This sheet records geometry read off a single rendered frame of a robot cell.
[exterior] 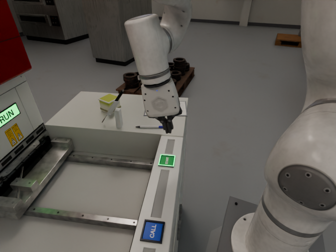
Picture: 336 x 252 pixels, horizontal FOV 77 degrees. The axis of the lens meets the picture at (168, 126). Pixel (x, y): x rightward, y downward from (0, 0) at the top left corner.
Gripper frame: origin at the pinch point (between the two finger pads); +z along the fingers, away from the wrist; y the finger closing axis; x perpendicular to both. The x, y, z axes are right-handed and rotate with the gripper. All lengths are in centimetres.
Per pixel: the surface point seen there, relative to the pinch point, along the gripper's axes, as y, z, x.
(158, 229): -2.3, 15.0, -25.4
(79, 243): -30.0, 23.8, -25.2
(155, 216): -3.9, 15.5, -21.5
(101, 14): -177, -23, 373
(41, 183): -50, 14, -9
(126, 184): -22.7, 25.3, -0.9
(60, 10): -355, -50, 527
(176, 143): -1.4, 15.6, 10.7
